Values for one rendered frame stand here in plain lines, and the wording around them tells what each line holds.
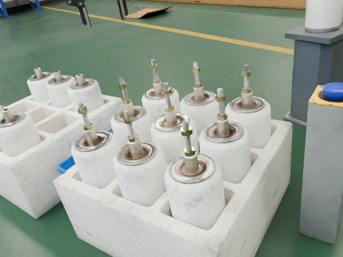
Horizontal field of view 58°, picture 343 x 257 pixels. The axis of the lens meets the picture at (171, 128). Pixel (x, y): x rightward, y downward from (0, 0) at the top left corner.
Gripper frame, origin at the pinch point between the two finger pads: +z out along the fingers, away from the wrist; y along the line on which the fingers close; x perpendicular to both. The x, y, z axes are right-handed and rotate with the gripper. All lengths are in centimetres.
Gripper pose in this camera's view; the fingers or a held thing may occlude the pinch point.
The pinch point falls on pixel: (104, 16)
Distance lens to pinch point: 65.5
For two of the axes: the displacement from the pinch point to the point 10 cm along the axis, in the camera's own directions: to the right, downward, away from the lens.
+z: 1.6, 8.5, 5.0
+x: 3.0, 4.4, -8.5
